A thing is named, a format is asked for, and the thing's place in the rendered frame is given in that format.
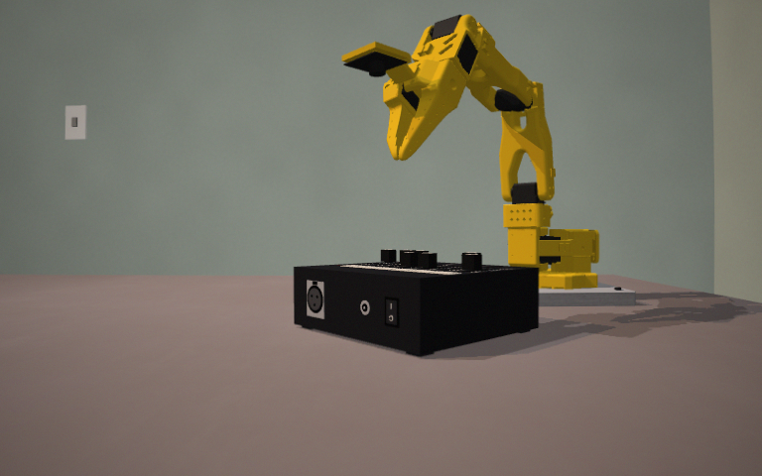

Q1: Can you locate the black lighting desk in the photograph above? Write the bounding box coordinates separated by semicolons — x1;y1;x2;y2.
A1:
294;249;539;357

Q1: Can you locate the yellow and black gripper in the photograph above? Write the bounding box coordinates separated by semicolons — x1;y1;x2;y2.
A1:
342;42;466;161

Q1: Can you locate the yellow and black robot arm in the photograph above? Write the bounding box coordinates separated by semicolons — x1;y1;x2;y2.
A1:
412;15;597;290

